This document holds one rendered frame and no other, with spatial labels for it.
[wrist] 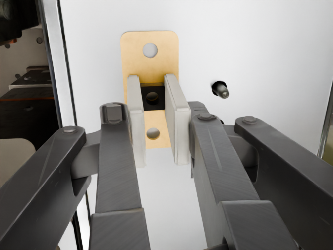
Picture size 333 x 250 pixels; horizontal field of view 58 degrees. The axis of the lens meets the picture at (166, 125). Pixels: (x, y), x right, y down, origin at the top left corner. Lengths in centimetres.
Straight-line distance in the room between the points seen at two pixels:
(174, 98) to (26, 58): 42
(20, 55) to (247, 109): 40
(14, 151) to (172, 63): 15
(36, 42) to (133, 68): 34
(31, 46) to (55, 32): 32
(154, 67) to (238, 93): 7
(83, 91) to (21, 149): 8
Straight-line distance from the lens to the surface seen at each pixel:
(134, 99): 15
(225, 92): 21
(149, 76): 21
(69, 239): 29
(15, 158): 28
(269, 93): 24
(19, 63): 55
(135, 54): 20
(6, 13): 21
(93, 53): 21
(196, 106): 16
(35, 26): 40
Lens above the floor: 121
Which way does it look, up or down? 66 degrees down
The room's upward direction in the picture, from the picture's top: 165 degrees clockwise
